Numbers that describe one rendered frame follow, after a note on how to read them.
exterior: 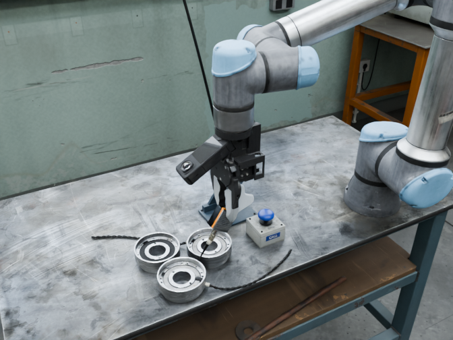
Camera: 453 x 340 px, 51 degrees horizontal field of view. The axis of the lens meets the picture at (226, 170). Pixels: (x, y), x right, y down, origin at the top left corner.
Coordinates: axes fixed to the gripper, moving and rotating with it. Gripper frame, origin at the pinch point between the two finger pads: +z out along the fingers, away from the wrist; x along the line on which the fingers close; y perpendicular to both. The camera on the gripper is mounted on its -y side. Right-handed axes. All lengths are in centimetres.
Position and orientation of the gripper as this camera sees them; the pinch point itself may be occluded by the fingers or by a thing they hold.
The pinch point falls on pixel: (224, 214)
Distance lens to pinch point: 99.2
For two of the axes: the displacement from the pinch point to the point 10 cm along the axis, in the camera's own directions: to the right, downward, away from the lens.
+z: 0.1, 8.5, 5.3
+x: -5.1, -4.6, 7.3
